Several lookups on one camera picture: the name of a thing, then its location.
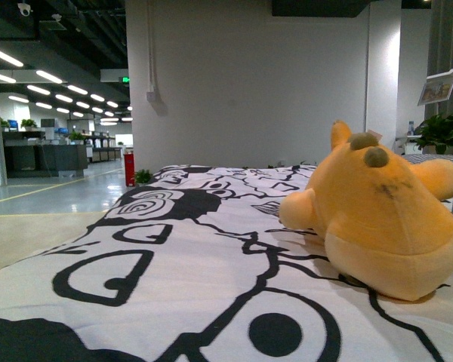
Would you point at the orange plush toy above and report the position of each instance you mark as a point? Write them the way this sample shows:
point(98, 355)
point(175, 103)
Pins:
point(381, 218)

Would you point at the small potted plant on floor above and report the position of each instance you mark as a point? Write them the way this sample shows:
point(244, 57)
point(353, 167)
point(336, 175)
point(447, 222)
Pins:
point(142, 177)

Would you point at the black and white patterned blanket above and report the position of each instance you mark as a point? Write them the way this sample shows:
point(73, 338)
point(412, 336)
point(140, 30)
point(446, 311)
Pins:
point(197, 267)

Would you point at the red fire extinguisher box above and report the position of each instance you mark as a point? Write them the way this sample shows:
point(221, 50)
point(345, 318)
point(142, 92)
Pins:
point(129, 169)

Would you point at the dark reception counter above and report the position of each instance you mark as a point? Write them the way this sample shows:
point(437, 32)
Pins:
point(30, 154)

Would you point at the large green potted plant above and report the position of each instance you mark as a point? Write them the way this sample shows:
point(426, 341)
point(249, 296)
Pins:
point(436, 135)

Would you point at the framed picture on stand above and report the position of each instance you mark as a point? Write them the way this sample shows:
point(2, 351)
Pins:
point(436, 90)

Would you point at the striped pillow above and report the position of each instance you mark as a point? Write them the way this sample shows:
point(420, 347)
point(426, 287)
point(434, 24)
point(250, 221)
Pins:
point(418, 158)

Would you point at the white wall junction box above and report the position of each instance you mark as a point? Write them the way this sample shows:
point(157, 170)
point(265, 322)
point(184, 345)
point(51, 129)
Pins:
point(150, 96)

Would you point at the white ceiling security camera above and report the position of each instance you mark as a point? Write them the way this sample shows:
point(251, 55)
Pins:
point(24, 8)

